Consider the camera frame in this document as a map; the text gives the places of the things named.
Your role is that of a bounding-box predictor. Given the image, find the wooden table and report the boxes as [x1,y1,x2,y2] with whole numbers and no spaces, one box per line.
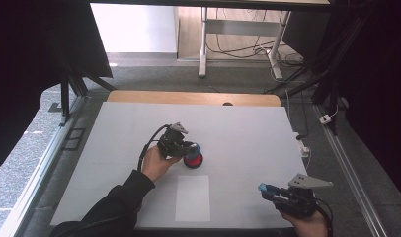
[107,90,282,108]

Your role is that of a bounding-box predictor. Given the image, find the white table mat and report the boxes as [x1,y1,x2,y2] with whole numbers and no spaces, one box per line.
[49,101,318,230]

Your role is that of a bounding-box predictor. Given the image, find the person's left hand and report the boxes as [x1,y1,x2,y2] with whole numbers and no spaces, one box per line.
[141,144,184,184]

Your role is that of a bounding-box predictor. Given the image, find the black floor cables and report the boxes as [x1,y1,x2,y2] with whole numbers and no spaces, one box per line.
[205,8,308,95]

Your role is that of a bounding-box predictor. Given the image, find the white power strip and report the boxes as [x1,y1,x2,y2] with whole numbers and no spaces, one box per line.
[292,131,311,159]

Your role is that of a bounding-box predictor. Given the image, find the person's right hand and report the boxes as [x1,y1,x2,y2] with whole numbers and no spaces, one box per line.
[280,209,330,237]

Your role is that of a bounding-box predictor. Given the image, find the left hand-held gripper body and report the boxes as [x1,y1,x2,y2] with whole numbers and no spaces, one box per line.
[156,121,191,160]

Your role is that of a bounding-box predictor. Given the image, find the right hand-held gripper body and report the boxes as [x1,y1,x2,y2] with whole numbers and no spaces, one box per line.
[271,173,335,219]

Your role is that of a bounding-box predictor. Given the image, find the white metal desk frame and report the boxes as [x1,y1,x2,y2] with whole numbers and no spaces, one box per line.
[198,6,292,81]

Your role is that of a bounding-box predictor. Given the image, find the red round ink pad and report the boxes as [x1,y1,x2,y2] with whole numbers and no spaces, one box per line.
[183,152,204,170]

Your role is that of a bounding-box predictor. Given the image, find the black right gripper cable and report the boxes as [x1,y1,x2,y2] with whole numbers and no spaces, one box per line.
[315,197,335,237]

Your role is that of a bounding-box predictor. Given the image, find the aluminium rail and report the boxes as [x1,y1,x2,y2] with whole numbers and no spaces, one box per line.
[312,104,389,237]
[0,95,88,237]

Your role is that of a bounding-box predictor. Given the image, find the black metal stand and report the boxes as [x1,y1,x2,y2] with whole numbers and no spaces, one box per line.
[48,55,117,127]
[264,13,345,136]

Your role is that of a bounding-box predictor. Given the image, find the white paper sheet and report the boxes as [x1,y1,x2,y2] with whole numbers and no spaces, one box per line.
[174,175,211,223]

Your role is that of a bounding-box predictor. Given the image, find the black curtain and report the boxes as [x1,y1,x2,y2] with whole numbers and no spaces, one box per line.
[281,0,401,201]
[0,0,114,177]

